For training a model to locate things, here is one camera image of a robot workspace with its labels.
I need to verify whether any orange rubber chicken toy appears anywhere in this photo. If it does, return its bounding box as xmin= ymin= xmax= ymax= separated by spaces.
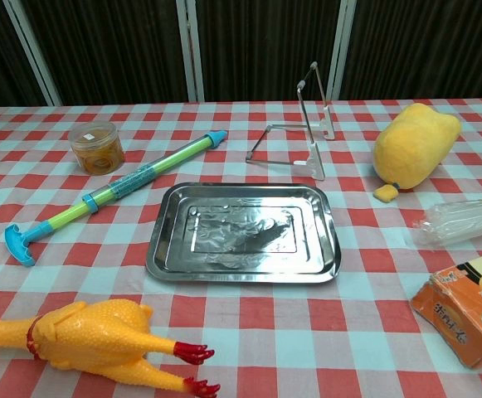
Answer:
xmin=0 ymin=299 xmax=222 ymax=398

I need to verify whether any silver metal tray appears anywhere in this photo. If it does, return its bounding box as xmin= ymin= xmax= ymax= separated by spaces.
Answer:
xmin=144 ymin=182 xmax=343 ymax=285

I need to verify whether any red white checkered tablecloth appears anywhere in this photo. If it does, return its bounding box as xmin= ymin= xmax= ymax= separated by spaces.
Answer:
xmin=0 ymin=97 xmax=482 ymax=398

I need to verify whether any clear jar with orange contents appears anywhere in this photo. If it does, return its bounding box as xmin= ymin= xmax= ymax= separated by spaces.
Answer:
xmin=68 ymin=120 xmax=126 ymax=176

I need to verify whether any blue green water pump toy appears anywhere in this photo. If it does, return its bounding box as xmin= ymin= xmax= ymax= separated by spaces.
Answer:
xmin=3 ymin=129 xmax=229 ymax=269

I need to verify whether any yellow plush toy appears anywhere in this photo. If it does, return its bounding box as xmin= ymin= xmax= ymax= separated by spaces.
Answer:
xmin=372 ymin=102 xmax=463 ymax=204

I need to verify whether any orange cardboard box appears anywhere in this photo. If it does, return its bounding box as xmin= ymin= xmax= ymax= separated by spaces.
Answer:
xmin=410 ymin=248 xmax=482 ymax=371

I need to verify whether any white wire display stand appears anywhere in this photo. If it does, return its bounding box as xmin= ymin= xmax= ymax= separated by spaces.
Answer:
xmin=245 ymin=61 xmax=336 ymax=182

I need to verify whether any white partition post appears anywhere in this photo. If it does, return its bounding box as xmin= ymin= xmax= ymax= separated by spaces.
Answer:
xmin=326 ymin=0 xmax=358 ymax=102
xmin=175 ymin=0 xmax=206 ymax=104
xmin=2 ymin=0 xmax=63 ymax=107

